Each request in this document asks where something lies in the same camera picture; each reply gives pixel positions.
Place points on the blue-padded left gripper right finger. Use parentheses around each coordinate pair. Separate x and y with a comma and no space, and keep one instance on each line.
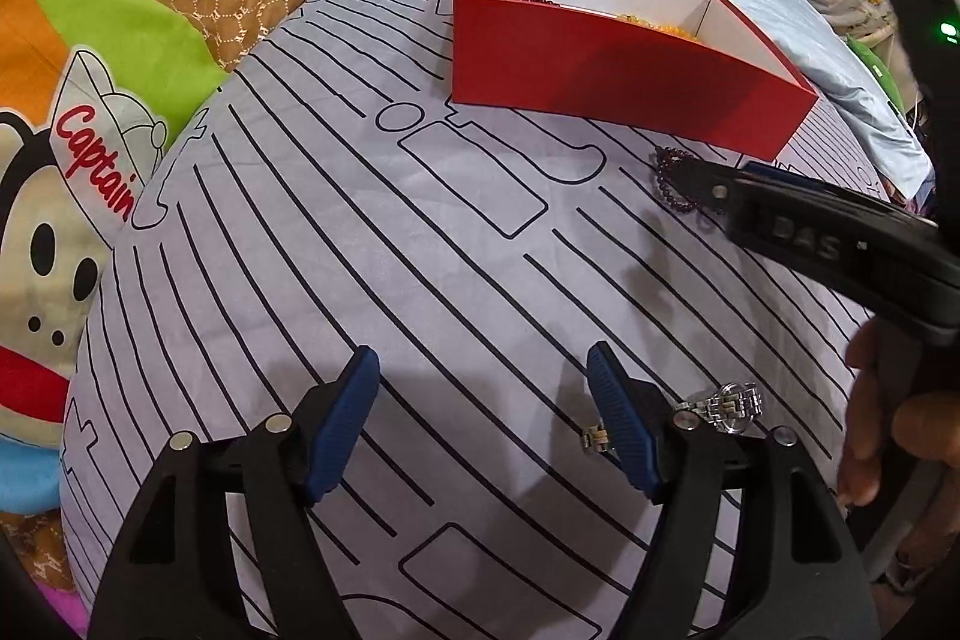
(630,410)

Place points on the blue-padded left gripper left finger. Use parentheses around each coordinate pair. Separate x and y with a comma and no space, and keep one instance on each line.
(333,416)

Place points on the long dark garnet bead strand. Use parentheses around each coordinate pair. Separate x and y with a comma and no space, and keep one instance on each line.
(663,157)

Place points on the silver metal watch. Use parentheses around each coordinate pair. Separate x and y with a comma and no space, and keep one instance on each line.
(732,409)

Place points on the red white-lined jewelry box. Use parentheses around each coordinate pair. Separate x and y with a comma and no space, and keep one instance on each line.
(699,69)

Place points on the person's right hand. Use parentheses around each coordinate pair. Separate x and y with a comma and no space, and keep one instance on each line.
(926,427)

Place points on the grey black-striped cloth mat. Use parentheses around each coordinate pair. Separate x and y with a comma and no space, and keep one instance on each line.
(331,195)

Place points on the colourful monkey cartoon bedsheet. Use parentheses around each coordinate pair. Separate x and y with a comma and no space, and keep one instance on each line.
(93,94)

